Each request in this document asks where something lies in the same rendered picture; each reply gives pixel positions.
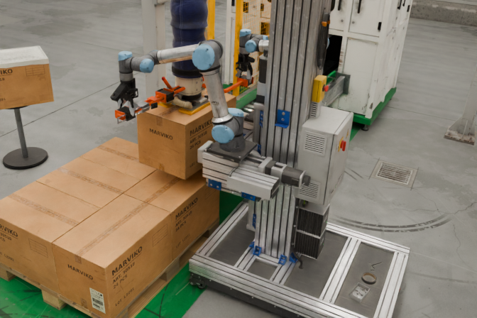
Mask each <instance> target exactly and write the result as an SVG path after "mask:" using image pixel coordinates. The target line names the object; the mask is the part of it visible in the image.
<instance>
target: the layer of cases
mask: <svg viewBox="0 0 477 318"><path fill-rule="evenodd" d="M219 191H220V190H217V189H214V188H211V187H208V186H206V178H205V177H202V169H200V170H198V171H197V172H196V173H195V174H193V175H191V176H190V177H189V178H187V179H186V180H183V179H181V178H179V177H176V176H174V175H171V174H169V173H166V172H163V171H162V170H159V169H156V168H153V167H151V166H149V165H146V164H143V163H140V162H139V158H138V144H136V143H132V142H130V141H126V140H124V139H121V138H117V137H114V138H112V139H111V140H109V141H107V142H106V143H103V144H101V145H100V146H98V147H96V148H94V149H92V150H91V151H89V152H87V153H85V154H84V155H81V156H80V157H78V158H76V159H74V160H72V161H71V162H69V163H67V164H65V165H63V166H62V167H60V168H58V169H57V170H54V171H52V172H50V173H49V174H47V175H45V176H43V177H42V178H40V179H38V180H36V181H35V182H32V183H31V184H29V185H27V186H25V187H23V188H21V189H20V190H18V191H16V192H14V193H13V194H10V195H9V196H7V197H5V198H3V199H1V200H0V262H1V263H3V264H5V265H7V266H8V267H10V268H13V269H14V270H16V271H18V272H20V273H22V274H23V275H25V276H27V277H29V278H30V279H32V280H34V281H36V282H38V283H40V284H41V285H44V286H46V287H47V288H49V289H51V290H53V291H55V292H56V293H58V294H61V295H62V296H64V297H66V298H67V299H69V300H72V301H73V302H75V303H77V304H79V305H81V306H82V307H84V308H86V309H88V310H90V311H91V312H93V313H95V314H98V315H99V316H100V317H103V318H115V317H116V316H117V315H118V314H119V313H120V312H121V311H122V310H123V309H124V308H125V307H126V306H127V305H128V304H129V303H130V302H131V301H132V300H133V299H134V298H135V297H136V296H137V295H138V294H139V293H140V292H142V291H143V290H144V289H145V288H146V287H147V286H148V285H149V284H150V283H151V282H152V281H153V280H154V279H155V278H156V277H157V276H158V275H159V274H160V273H161V272H162V271H163V270H164V269H165V268H166V267H167V266H168V265H170V264H171V263H172V261H173V260H175V259H176V258H177V257H178V256H179V255H180V254H181V252H183V251H184V250H185V249H186V248H187V247H188V246H189V245H190V244H191V243H192V242H193V241H194V240H195V239H196V238H197V237H198V236H199V235H200V234H201V233H202V232H203V231H204V230H205V229H206V228H207V227H208V226H209V225H210V224H211V223H212V222H213V221H214V220H215V219H216V218H217V217H218V216H219Z"/></svg>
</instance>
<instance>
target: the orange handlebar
mask: <svg viewBox="0 0 477 318"><path fill-rule="evenodd" d="M242 84H243V81H240V82H237V83H236V84H233V85H231V86H230V87H228V88H226V89H224V93H227V92H230V91H231V90H233V89H235V88H237V87H239V86H240V85H242ZM183 90H185V87H182V88H179V89H177V90H175V91H174V95H175V94H177V93H179V92H181V91H183ZM162 100H164V97H160V98H159V95H156V96H154V97H153V96H151V97H148V98H147V100H145V101H144V102H148V103H149V106H151V104H152V103H156V102H157V103H158V104H159V103H160V101H162Z"/></svg>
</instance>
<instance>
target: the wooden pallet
mask: <svg viewBox="0 0 477 318"><path fill-rule="evenodd" d="M218 227H219V216H218V217H217V218H216V219H215V220H214V221H213V222H212V223H211V224H210V225H209V226H208V227H207V228H206V229H205V230H204V231H203V232H202V233H201V234H200V235H199V236H198V237H197V238H196V239H195V240H194V241H193V242H192V243H191V244H190V245H189V246H188V247H187V248H186V249H185V250H184V251H183V252H181V254H180V255H179V256H178V257H177V258H176V259H175V260H173V261H172V263H171V264H170V265H168V266H167V267H166V268H165V269H164V270H163V271H162V272H161V273H160V274H159V275H158V276H157V277H156V278H155V279H154V280H153V281H152V282H151V283H150V284H149V285H148V286H147V287H146V288H145V289H144V290H143V291H142V292H140V293H139V294H138V295H137V296H136V297H135V298H134V299H133V300H132V301H131V302H130V303H129V304H128V305H127V306H126V307H125V308H124V309H123V310H122V311H121V312H120V313H119V314H118V315H117V316H116V317H115V318H134V317H135V316H136V315H137V314H138V313H139V312H140V311H141V310H142V309H143V308H144V307H145V306H146V305H147V304H148V303H149V302H150V301H151V300H152V299H153V298H154V297H155V296H156V295H157V294H158V293H159V292H160V291H161V290H162V289H163V288H164V287H165V286H166V285H167V284H168V283H169V282H170V281H171V280H172V279H173V278H174V277H175V276H176V275H177V274H178V273H179V272H180V271H181V270H182V269H183V268H184V267H185V266H186V265H187V264H188V263H189V259H190V258H191V257H192V256H193V255H194V254H195V253H196V252H197V250H198V249H199V248H200V247H201V246H202V245H203V243H204V242H205V241H206V240H207V239H208V238H209V237H210V236H211V235H212V234H213V233H214V232H215V230H216V229H217V228H218ZM16 276H18V277H19V278H21V279H23V280H25V281H26V282H28V283H30V284H32V285H34V286H36V287H38V288H40V289H41V290H42V294H43V301H44V302H46V303H48V304H49V305H51V306H53V307H55V308H56V309H58V310H61V309H62V308H63V307H64V306H66V305H67V304H69V305H70V306H72V307H74V308H76V309H78V310H79V311H81V312H84V313H85V314H87V315H89V316H91V317H93V318H103V317H100V316H99V315H98V314H95V313H93V312H91V311H90V310H88V309H86V308H84V307H82V306H81V305H79V304H77V303H75V302H73V301H72V300H69V299H67V298H66V297H64V296H62V295H61V294H58V293H56V292H55V291H53V290H51V289H49V288H47V287H46V286H44V285H41V284H40V283H38V282H36V281H34V280H32V279H30V278H29V277H27V276H25V275H23V274H22V273H20V272H18V271H16V270H14V269H13V268H10V267H8V266H7V265H5V264H3V263H1V262H0V277H1V278H3V279H5V280H7V281H10V280H12V279H13V278H15V277H16Z"/></svg>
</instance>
